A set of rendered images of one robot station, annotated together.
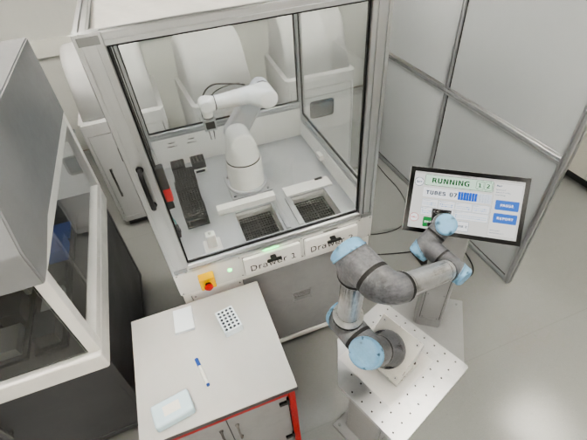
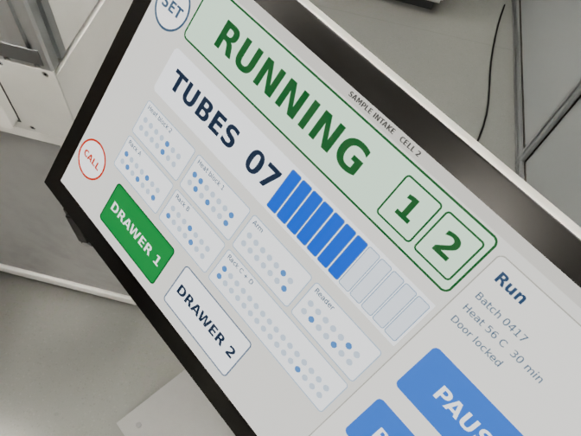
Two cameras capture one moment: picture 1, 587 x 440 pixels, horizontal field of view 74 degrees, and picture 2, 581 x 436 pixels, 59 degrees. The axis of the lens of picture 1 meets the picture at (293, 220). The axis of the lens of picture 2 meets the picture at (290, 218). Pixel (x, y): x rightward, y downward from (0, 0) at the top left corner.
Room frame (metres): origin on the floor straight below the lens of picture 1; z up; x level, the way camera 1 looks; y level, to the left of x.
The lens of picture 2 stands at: (1.17, -0.86, 1.45)
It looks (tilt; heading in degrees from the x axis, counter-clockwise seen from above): 60 degrees down; 19
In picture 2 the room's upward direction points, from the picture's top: 12 degrees clockwise
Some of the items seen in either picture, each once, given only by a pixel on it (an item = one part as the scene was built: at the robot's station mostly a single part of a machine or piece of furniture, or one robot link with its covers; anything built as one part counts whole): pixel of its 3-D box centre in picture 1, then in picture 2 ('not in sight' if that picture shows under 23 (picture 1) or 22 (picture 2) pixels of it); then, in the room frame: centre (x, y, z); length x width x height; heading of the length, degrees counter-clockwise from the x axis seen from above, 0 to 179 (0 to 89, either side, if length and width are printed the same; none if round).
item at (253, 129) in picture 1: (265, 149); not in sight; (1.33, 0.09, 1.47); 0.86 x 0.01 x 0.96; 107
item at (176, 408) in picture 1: (173, 409); not in sight; (0.64, 0.52, 0.78); 0.15 x 0.10 x 0.04; 116
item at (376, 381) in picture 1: (377, 398); not in sight; (0.78, -0.33, 0.38); 0.30 x 0.30 x 0.76; 38
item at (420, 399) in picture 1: (388, 369); not in sight; (0.76, -0.35, 0.70); 0.45 x 0.44 x 0.12; 38
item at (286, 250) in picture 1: (272, 257); not in sight; (1.29, 0.12, 0.87); 0.29 x 0.02 x 0.11; 107
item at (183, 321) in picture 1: (183, 319); not in sight; (1.05, 0.55, 0.77); 0.13 x 0.09 x 0.02; 15
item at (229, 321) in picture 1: (229, 320); not in sight; (1.02, 0.33, 0.78); 0.12 x 0.08 x 0.04; 27
